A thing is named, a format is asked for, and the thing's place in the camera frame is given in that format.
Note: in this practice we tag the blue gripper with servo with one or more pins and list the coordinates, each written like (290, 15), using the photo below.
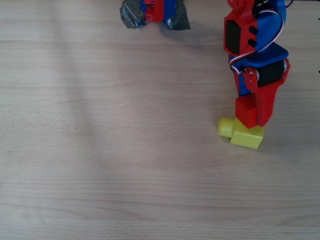
(271, 74)

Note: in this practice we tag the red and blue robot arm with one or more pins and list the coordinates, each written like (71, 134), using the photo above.
(270, 27)

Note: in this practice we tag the flat gray duct tape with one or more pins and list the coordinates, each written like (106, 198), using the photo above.
(178, 21)

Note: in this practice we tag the crumpled gray duct tape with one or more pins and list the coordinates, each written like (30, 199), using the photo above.
(130, 15)

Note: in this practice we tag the yellow cube with ball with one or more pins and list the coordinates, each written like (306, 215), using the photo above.
(246, 138)

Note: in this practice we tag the red and blue robot base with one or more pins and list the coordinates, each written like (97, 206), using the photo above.
(157, 11)

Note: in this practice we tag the red cube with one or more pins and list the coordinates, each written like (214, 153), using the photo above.
(245, 112)

